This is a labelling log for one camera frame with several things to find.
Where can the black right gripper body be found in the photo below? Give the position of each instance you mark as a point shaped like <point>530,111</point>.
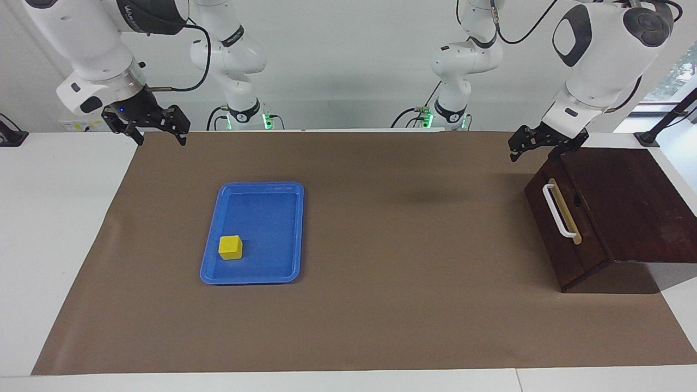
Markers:
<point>139,109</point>

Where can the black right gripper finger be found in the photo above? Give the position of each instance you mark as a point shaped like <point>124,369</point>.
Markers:
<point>117,120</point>
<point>177,120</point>

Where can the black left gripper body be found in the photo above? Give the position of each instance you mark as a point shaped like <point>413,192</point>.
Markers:
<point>563,136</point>

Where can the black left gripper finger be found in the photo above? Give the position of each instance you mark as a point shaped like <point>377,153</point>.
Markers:
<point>528,139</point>
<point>561,151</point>

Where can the dark wooden drawer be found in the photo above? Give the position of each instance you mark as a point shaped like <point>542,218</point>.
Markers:
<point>588,239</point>

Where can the yellow cube block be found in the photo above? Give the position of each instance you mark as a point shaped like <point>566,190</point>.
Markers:
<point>230,247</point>

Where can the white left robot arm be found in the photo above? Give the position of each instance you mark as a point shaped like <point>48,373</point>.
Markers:
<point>599,54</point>

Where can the dark wooden drawer cabinet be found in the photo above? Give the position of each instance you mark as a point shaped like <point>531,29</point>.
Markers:
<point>637,207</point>

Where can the black table clamp stand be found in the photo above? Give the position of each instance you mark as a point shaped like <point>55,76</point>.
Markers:
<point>12,133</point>
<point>667,120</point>

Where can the window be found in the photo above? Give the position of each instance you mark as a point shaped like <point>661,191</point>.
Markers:
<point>675,76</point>

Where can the blue plastic tray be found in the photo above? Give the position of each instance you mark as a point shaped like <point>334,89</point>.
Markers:
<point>261,218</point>

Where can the brown paper table mat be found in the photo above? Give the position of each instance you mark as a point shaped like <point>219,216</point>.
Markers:
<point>381,272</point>

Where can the white wall socket box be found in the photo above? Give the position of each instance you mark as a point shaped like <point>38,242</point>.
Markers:
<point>73,125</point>

